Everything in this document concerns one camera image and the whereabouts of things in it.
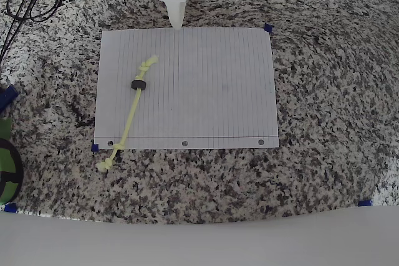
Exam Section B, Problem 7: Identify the black ring bead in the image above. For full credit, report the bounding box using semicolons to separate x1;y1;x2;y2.
130;79;147;92

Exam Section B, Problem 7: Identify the green tape strip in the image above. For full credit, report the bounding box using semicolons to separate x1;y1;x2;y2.
0;117;14;140

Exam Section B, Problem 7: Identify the yellow knotted rope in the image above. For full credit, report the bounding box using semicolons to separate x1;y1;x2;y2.
95;55;159;173

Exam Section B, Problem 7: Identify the dark blue plastic object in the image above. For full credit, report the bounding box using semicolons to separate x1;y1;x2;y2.
0;84;19;114

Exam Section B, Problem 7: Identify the black straight cable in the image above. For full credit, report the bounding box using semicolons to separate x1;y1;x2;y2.
0;0;55;61

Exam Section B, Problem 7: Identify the lined paper sheet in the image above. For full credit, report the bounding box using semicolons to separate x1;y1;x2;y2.
93;27;280;150

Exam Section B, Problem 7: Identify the white flat ledge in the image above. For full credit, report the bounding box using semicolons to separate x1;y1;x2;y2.
0;204;399;266

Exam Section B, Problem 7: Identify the green and black spool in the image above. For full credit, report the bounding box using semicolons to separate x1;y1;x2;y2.
0;137;24;205

